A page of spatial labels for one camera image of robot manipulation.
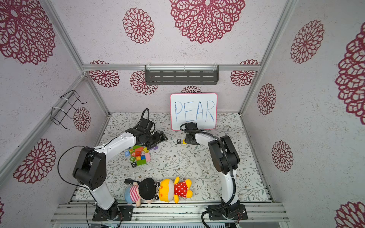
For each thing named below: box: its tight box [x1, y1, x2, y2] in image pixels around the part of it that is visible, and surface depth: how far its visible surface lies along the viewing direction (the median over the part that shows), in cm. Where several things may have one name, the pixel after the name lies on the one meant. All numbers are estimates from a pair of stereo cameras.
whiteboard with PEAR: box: [170, 92, 218, 131], surface depth 105 cm
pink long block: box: [145, 152, 151, 162], surface depth 96 cm
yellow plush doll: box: [158, 176, 193, 204], surface depth 77 cm
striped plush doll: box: [124, 178, 161, 208], surface depth 76 cm
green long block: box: [136, 159, 147, 166], surface depth 94 cm
